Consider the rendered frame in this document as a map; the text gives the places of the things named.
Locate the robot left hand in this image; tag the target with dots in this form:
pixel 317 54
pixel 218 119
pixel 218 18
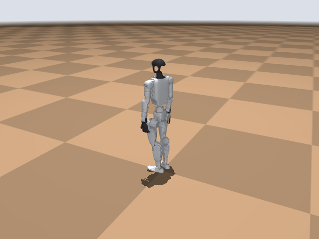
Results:
pixel 144 126

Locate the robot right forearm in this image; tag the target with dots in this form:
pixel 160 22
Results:
pixel 168 104

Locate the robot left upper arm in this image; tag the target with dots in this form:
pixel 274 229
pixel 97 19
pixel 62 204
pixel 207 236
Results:
pixel 148 85

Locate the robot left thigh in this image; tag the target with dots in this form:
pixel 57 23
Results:
pixel 153 123

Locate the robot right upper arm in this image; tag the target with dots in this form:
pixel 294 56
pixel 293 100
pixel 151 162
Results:
pixel 170 87

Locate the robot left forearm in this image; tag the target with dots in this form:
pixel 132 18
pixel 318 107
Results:
pixel 144 110

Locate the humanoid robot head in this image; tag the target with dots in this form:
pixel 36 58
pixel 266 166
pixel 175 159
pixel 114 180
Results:
pixel 158 63

